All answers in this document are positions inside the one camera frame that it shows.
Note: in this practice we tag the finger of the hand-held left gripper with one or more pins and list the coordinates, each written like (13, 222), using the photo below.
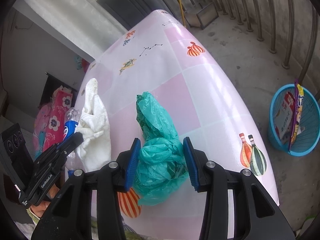
(72, 141)

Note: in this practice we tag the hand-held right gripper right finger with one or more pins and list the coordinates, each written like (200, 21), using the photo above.
(191, 166)

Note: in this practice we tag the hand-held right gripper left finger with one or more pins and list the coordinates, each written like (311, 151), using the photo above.
(132, 166)

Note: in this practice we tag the white cloth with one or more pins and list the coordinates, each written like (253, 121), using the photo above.
(96, 130)

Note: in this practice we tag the green plastic bag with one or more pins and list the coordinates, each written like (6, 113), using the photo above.
(160, 140)

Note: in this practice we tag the blue plastic wastebasket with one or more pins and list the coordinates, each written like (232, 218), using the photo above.
(277, 140)

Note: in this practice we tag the person's left forearm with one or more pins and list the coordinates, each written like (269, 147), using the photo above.
(25, 230)

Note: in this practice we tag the person's left hand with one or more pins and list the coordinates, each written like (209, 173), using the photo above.
(40, 208)

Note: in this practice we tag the blue-label plastic bottle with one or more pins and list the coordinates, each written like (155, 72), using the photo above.
(71, 126)

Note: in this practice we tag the pink floral bag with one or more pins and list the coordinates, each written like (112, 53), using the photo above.
(53, 120)

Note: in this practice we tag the black hanging cloth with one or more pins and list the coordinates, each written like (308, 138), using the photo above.
(51, 86)

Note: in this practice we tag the pink printed tablecloth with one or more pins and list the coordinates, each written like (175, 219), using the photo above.
(175, 85)

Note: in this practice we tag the purple snack packet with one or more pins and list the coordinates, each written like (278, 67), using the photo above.
(297, 105)

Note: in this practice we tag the metal dustpan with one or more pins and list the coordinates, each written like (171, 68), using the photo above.
(202, 15)

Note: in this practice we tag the black suitcase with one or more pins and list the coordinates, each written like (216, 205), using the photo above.
(135, 2)

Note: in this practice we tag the metal balcony railing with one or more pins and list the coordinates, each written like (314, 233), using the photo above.
(275, 17)

